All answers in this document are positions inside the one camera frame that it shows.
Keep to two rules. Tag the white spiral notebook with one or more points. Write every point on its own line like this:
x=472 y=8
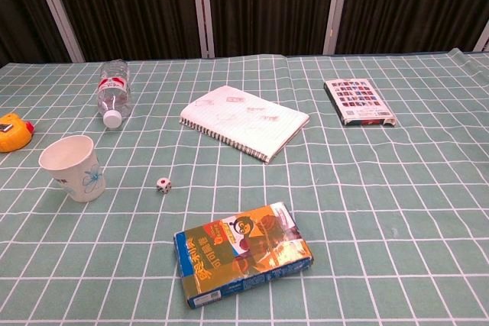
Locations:
x=246 y=120

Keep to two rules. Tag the white die red dot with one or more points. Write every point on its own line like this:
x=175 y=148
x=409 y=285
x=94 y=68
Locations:
x=163 y=186

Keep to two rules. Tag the clear plastic water bottle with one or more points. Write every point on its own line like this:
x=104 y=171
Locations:
x=114 y=89

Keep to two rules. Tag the yellow duck toy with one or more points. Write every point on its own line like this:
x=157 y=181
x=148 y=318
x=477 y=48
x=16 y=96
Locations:
x=11 y=133

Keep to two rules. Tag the blue and yellow snack box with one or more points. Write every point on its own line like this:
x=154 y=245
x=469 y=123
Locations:
x=244 y=255

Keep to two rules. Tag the white partition frame post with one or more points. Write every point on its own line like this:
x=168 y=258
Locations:
x=336 y=7
x=202 y=7
x=57 y=9
x=482 y=39

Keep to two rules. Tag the white paper cup blue flower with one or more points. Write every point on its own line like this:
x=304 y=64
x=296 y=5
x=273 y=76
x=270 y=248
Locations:
x=68 y=163

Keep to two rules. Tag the card box with picture grid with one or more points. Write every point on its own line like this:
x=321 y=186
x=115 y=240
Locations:
x=359 y=101

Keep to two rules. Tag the green checked tablecloth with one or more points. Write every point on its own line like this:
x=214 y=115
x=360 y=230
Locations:
x=344 y=207

